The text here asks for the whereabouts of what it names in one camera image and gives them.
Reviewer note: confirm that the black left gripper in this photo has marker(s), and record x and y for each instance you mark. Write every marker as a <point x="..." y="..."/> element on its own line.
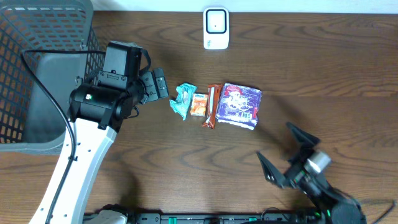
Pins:
<point x="154" y="86"/>

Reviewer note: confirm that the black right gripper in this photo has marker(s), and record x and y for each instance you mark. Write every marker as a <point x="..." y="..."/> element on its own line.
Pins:
<point x="296" y="169"/>

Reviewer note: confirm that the teal wet wipes packet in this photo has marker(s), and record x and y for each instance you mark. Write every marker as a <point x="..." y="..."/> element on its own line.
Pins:
<point x="182" y="102"/>

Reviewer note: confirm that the orange tissue packet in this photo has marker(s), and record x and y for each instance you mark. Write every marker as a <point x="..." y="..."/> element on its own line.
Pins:
<point x="199" y="104"/>

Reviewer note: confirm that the orange-red snack bar wrapper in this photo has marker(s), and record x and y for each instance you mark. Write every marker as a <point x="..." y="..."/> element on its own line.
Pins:
<point x="214" y="91"/>

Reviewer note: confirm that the purple snack packet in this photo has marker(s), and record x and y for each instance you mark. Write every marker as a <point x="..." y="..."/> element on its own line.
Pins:
<point x="239" y="106"/>

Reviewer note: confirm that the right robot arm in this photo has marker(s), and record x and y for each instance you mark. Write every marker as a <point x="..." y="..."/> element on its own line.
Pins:
<point x="333" y="206"/>

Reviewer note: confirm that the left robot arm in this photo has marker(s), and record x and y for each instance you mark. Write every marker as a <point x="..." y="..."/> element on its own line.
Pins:
<point x="96" y="112"/>

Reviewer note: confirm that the white barcode scanner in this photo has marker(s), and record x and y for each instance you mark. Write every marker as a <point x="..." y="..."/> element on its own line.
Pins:
<point x="215" y="28"/>

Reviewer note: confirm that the grey plastic mesh basket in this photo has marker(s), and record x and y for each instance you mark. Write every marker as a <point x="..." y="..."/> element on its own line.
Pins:
<point x="48" y="49"/>

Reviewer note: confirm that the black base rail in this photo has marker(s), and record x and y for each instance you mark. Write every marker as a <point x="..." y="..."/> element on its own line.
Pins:
<point x="156" y="218"/>

